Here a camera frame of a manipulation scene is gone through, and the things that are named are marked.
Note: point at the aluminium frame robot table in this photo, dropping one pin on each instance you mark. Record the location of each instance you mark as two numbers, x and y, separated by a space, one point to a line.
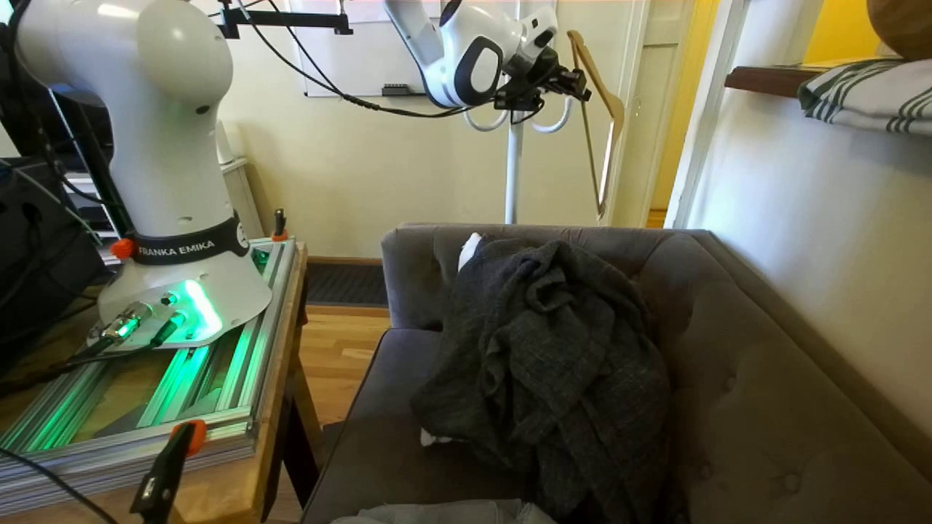
104 422

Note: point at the brown round basket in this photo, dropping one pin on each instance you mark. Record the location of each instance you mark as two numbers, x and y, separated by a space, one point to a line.
905 23

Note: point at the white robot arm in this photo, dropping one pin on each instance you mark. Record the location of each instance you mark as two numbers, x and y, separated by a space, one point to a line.
162 71

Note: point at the dark grey blanket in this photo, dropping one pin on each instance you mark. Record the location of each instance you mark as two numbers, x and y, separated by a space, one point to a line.
552 371

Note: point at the wooden clothing hanger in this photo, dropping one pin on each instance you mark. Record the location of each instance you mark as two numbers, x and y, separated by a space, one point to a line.
601 122

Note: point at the black orange clamp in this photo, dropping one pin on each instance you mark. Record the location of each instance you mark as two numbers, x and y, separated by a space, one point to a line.
162 480

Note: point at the grey tufted sofa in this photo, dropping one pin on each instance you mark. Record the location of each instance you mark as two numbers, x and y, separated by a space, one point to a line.
768 422

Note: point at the dark wooden shelf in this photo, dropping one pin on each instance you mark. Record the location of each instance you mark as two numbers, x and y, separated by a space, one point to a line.
771 80

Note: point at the striped green white cloth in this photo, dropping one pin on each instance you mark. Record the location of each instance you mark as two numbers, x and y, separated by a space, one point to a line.
880 93

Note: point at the white coat rack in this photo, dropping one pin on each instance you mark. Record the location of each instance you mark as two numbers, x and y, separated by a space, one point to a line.
513 122

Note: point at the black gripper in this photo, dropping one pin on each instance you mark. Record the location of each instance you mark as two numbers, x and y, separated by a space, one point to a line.
531 83

